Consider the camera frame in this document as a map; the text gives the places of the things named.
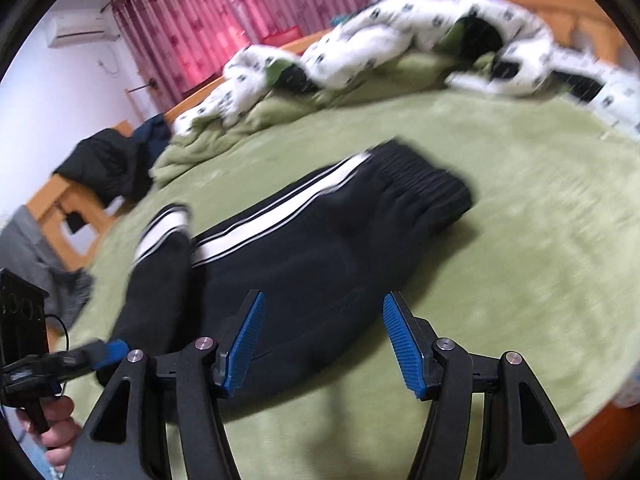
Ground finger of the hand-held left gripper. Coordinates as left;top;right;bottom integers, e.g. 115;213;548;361
47;339;132;378

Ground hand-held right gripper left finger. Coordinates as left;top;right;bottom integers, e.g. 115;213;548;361
64;289;266;480

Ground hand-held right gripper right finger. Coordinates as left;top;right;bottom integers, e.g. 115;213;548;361
381;291;586;480

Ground black pants with white stripes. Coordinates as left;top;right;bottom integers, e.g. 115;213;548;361
95;140;475;426

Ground person's left hand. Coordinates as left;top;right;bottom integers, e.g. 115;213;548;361
17;394;83;471

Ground grey jeans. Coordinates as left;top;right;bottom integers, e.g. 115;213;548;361
0;205;96;331

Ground black jacket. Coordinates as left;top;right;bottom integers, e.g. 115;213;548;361
52;128;143;206

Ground green fleece blanket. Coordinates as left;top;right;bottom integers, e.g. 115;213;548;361
150;52;481;188

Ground navy garment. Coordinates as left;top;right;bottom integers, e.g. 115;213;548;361
131;112;173;193

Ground wooden coat rack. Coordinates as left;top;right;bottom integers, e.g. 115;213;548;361
125;79;162;127

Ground white air conditioner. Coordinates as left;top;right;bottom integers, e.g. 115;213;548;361
44;10;122;50

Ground red chair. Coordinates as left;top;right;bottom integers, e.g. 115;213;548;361
260;25;307;49

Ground white floral duvet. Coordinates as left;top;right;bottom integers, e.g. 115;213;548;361
172;0;556;136

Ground wooden bed frame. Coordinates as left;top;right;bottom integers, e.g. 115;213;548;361
27;0;640;461

